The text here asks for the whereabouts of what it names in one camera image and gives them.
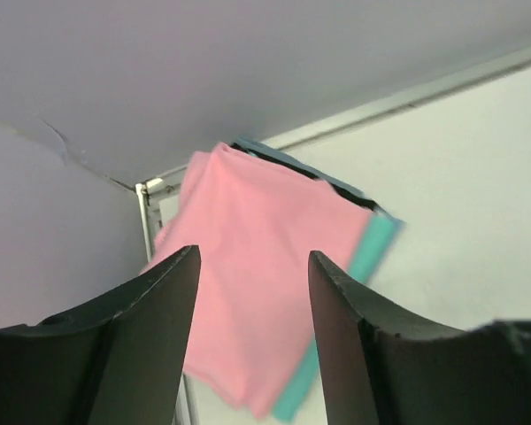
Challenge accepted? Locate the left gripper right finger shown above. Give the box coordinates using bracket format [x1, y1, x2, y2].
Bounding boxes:
[309, 251, 473, 424]

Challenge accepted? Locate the pink t shirt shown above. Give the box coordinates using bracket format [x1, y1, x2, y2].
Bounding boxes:
[152, 143, 374, 419]

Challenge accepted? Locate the teal folded t shirt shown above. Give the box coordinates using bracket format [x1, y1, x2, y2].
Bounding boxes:
[272, 212, 403, 422]

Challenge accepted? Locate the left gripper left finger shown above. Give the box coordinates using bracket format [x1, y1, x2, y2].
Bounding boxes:
[35, 246, 201, 424]

